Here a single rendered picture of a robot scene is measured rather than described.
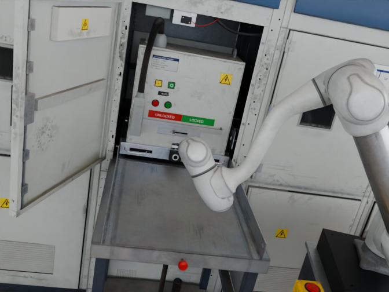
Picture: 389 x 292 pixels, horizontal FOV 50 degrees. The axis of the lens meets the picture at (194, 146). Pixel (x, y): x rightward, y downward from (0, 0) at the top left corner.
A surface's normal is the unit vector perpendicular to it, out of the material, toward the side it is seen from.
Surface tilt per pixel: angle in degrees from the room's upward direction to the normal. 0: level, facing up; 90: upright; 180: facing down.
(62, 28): 90
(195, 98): 90
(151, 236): 0
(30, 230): 90
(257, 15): 90
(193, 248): 0
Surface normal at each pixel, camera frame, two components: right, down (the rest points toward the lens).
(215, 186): -0.07, 0.14
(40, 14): 0.93, 0.28
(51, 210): 0.09, 0.38
